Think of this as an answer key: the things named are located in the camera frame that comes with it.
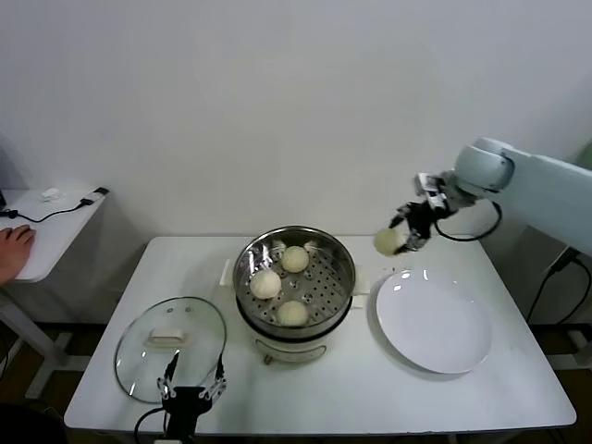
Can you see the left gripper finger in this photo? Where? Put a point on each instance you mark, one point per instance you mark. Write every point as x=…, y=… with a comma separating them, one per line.
x=220, y=370
x=173, y=368

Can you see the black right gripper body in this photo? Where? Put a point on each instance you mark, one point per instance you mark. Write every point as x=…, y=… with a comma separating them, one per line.
x=422, y=222

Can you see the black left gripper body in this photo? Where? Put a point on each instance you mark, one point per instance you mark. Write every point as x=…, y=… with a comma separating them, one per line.
x=185, y=401

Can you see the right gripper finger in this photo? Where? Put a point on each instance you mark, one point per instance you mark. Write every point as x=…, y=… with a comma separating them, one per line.
x=401, y=215
x=416, y=244

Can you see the white steamed baozi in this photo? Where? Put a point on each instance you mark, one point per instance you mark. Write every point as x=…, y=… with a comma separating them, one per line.
x=292, y=313
x=295, y=259
x=266, y=284
x=387, y=241

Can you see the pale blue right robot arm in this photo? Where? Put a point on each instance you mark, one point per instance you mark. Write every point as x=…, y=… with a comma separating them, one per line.
x=546, y=194

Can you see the perforated steel steamer basket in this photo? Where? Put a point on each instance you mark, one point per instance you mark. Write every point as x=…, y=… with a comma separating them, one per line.
x=334, y=273

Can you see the bare person hand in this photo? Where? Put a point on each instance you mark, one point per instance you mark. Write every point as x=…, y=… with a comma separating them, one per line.
x=14, y=252

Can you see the white round plate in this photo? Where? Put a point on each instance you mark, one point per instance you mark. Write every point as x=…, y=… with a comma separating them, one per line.
x=435, y=324

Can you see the white side table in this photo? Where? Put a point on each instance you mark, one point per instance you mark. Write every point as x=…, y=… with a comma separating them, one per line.
x=65, y=231

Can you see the pale green container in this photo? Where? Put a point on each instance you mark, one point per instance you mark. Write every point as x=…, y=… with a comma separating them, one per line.
x=586, y=155

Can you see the crumpled white tissue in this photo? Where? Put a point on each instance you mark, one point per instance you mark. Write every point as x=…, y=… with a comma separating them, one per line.
x=52, y=194

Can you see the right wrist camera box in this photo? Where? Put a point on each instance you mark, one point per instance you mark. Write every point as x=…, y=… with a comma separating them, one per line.
x=427, y=185

